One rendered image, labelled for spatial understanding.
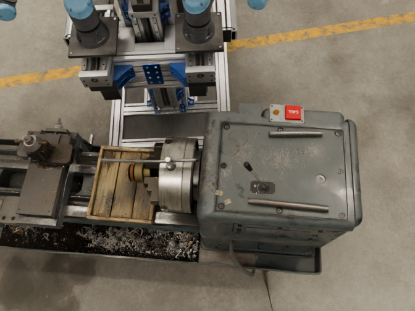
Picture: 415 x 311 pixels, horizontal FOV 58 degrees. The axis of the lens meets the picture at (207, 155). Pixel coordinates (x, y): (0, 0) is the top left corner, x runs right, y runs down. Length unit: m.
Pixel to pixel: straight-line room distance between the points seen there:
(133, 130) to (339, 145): 1.59
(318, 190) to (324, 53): 2.06
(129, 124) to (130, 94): 0.24
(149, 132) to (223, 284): 1.14
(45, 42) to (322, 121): 2.66
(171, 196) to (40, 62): 2.31
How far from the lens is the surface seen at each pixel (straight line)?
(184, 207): 1.49
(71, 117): 3.12
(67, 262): 2.77
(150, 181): 1.56
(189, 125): 2.64
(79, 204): 1.90
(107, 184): 1.84
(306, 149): 1.46
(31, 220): 1.87
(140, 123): 2.70
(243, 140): 1.44
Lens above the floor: 2.56
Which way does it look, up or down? 68 degrees down
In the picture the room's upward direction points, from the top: 5 degrees counter-clockwise
